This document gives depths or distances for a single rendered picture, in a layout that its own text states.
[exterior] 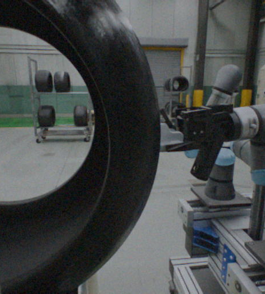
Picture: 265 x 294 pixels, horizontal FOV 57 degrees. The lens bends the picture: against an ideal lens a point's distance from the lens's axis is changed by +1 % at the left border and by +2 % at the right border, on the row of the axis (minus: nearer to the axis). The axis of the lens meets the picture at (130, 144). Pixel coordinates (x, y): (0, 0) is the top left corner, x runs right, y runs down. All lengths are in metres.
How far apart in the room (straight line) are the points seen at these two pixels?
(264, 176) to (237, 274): 0.40
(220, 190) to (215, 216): 0.13
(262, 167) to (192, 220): 0.71
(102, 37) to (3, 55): 11.90
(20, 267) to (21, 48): 11.57
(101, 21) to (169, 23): 12.06
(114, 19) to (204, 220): 1.12
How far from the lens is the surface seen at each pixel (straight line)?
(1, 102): 12.14
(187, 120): 0.50
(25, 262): 0.58
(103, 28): 0.31
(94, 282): 0.58
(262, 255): 0.98
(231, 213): 1.36
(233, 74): 1.24
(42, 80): 5.87
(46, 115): 5.88
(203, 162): 0.56
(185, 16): 12.66
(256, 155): 0.64
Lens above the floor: 1.25
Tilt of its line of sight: 13 degrees down
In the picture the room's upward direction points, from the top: straight up
